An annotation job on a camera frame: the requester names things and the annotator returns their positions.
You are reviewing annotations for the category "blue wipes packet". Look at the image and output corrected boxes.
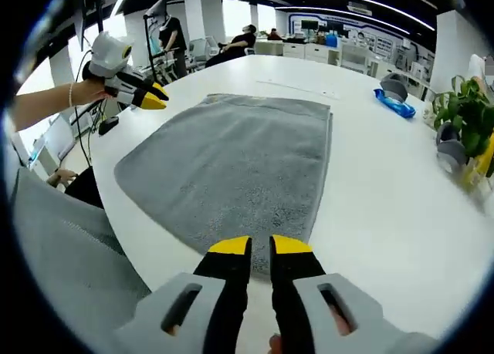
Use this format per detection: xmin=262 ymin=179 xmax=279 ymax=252
xmin=373 ymin=88 xmax=417 ymax=119

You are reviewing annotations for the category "grey towel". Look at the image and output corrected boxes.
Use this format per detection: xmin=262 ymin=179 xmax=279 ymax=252
xmin=113 ymin=93 xmax=333 ymax=280

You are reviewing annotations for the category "yellow bottle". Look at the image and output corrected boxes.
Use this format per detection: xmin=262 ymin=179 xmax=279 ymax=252
xmin=462 ymin=137 xmax=494 ymax=189

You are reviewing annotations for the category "person's grey clothing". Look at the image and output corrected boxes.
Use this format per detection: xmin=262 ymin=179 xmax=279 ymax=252
xmin=9 ymin=167 xmax=151 ymax=354

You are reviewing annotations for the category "black stand with white panel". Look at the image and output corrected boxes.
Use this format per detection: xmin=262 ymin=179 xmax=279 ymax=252
xmin=143 ymin=0 xmax=173 ymax=86

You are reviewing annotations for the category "person's left hand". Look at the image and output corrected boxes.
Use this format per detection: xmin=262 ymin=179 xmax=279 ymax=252
xmin=72 ymin=78 xmax=112 ymax=106

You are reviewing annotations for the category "white low cabinet row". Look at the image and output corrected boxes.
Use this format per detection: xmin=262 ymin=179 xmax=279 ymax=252
xmin=283 ymin=41 xmax=343 ymax=64

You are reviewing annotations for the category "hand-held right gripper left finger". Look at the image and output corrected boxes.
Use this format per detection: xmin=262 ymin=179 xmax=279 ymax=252
xmin=115 ymin=234 xmax=254 ymax=354

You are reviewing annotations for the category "white office chair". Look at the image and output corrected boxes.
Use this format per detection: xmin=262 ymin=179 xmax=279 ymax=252
xmin=188 ymin=37 xmax=211 ymax=64

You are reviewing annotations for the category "green potted plant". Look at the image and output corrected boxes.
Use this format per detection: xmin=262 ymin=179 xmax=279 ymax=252
xmin=431 ymin=75 xmax=494 ymax=158

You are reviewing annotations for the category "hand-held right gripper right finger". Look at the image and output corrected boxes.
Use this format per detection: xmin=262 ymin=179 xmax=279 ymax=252
xmin=269 ymin=234 xmax=437 ymax=354

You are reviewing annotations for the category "grey tape roll far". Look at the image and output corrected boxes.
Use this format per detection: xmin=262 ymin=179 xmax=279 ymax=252
xmin=380 ymin=74 xmax=409 ymax=103

